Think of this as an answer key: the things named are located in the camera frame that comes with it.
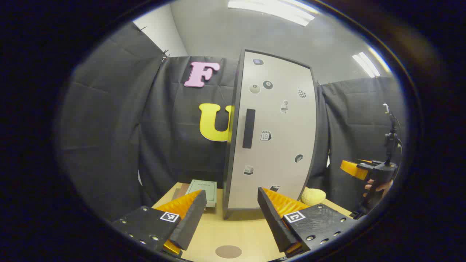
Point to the small ceiling light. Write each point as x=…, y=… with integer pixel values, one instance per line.
x=366, y=64

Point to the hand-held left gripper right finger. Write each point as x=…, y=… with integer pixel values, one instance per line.
x=275, y=225

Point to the black backdrop cloth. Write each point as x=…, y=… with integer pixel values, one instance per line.
x=109, y=145

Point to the green book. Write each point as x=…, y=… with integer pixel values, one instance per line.
x=202, y=189

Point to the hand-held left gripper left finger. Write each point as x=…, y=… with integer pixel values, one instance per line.
x=191, y=222

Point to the grey cabinet door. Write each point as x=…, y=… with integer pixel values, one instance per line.
x=280, y=145

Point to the long ceiling light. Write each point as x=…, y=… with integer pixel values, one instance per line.
x=271, y=11

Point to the round brown coaster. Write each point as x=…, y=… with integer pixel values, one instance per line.
x=228, y=251

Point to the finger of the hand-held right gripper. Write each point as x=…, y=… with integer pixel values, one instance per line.
x=351, y=168

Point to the yellow plush toy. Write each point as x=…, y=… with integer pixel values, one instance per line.
x=313, y=196

